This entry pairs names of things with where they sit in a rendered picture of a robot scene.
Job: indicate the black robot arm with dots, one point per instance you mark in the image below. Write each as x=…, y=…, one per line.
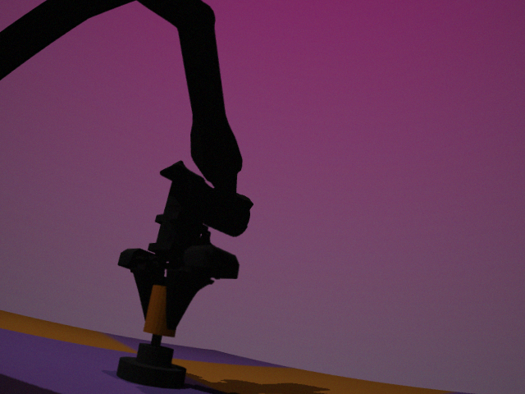
x=214, y=149

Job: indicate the black stepped pedestal with shaft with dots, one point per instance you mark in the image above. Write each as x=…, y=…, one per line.
x=152, y=367

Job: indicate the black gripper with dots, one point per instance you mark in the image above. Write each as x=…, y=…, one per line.
x=178, y=241

